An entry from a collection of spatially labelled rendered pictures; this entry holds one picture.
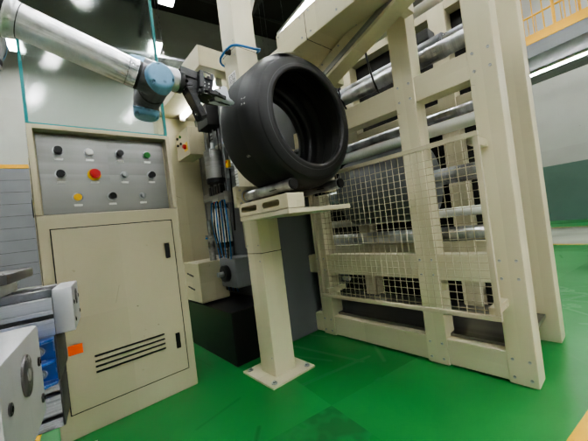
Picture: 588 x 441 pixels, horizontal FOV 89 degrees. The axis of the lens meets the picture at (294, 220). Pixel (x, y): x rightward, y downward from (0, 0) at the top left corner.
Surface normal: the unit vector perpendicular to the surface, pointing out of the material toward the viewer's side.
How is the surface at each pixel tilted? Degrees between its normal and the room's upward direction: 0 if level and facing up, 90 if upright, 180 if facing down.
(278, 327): 90
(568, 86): 90
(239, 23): 90
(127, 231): 90
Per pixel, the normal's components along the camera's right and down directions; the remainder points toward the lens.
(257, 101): -0.13, -0.08
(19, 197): 0.53, -0.07
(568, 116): -0.84, 0.10
